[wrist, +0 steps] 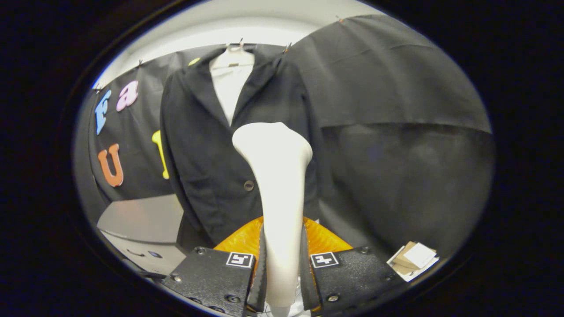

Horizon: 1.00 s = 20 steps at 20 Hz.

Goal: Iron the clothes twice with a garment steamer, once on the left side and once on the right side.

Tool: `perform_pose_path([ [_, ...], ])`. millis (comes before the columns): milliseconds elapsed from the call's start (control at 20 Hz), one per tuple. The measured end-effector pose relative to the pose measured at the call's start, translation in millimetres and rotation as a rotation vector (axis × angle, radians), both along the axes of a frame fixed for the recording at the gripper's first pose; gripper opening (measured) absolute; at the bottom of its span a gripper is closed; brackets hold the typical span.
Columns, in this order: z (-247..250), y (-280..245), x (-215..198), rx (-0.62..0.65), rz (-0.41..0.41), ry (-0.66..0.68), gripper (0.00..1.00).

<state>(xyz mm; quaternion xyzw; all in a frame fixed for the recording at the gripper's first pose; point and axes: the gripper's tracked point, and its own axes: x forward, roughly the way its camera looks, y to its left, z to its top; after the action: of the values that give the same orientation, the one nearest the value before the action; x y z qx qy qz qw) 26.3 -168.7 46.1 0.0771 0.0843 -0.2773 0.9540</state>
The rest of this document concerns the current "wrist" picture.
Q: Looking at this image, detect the grey cabinet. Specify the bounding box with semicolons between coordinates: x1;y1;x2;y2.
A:
96;194;188;276

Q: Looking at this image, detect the black jacket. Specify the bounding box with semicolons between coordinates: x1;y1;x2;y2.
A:
160;44;325;247

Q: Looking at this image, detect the black backdrop cloth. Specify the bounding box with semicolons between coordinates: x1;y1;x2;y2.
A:
73;14;495;259

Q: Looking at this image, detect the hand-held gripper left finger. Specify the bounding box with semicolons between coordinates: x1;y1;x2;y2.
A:
161;216;267;317

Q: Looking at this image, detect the brown cardboard box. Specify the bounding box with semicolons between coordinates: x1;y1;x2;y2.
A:
387;241;440;282

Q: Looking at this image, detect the white mannequin torso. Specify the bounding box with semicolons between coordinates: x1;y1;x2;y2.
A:
209;44;256;126

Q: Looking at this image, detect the white paper card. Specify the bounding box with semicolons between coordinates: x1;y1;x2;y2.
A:
403;243;437;269

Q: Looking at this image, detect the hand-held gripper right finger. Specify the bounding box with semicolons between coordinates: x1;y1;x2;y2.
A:
301;217;408;314

